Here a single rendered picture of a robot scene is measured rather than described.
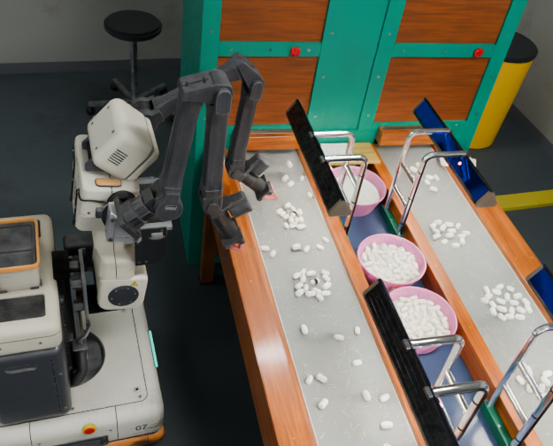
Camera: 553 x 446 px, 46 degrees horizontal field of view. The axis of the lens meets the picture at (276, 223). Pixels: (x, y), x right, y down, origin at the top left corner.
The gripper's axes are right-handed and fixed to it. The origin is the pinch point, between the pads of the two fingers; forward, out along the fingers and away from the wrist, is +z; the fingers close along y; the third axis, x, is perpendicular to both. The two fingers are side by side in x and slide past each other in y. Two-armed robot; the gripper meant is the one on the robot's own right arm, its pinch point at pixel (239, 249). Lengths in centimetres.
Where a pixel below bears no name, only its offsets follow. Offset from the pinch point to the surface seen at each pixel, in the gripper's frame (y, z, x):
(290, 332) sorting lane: -16.9, 30.0, -2.5
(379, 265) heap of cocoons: 7, 51, -41
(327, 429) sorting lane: -54, 30, -2
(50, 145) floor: 201, 63, 96
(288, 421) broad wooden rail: -50, 22, 7
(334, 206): 6.3, 7.8, -33.6
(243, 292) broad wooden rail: 1.1, 22.4, 7.0
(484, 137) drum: 163, 181, -160
